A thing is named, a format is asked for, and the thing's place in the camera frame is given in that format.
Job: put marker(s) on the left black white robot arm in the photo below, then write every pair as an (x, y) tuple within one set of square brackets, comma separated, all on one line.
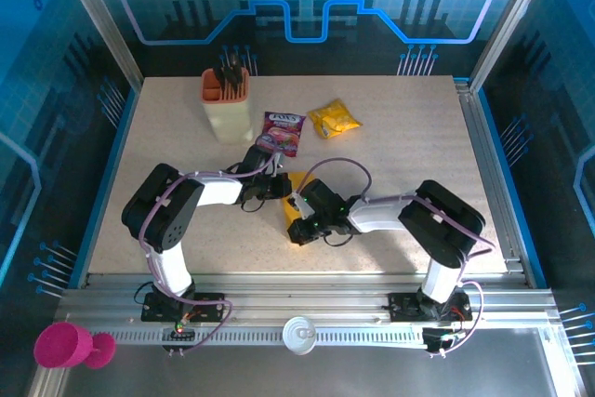
[(162, 211)]

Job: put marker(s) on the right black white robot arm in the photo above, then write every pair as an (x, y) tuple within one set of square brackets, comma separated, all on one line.
[(441, 225)]

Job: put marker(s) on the purple candy bag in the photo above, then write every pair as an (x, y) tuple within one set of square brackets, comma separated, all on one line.
[(283, 129)]

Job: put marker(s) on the cream knife block orange top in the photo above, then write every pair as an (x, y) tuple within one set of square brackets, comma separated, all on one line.
[(228, 118)]

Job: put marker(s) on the yellow snack bag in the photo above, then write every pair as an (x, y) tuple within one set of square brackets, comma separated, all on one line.
[(334, 118)]

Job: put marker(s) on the small LED circuit board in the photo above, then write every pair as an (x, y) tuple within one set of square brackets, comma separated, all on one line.
[(182, 325), (441, 339)]

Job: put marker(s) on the pink plastic goblet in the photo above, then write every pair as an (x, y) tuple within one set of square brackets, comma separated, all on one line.
[(65, 346)]

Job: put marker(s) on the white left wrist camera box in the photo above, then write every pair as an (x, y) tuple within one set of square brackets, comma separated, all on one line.
[(279, 165)]

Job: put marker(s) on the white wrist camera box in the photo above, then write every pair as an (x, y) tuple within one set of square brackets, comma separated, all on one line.
[(300, 207), (279, 165)]

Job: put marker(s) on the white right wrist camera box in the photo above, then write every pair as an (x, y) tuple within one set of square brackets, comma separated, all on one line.
[(300, 207)]

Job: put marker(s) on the aluminium frame rail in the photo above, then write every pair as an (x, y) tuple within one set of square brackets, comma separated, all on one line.
[(302, 297)]

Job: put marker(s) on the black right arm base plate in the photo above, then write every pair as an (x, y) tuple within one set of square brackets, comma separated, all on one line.
[(404, 306)]

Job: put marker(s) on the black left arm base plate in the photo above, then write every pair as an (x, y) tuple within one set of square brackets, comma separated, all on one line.
[(204, 308)]

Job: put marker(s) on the aluminium side rail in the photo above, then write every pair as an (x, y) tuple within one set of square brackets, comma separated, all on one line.
[(474, 127)]

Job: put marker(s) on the aluminium frame post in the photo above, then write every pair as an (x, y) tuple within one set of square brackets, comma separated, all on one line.
[(100, 25), (506, 30)]

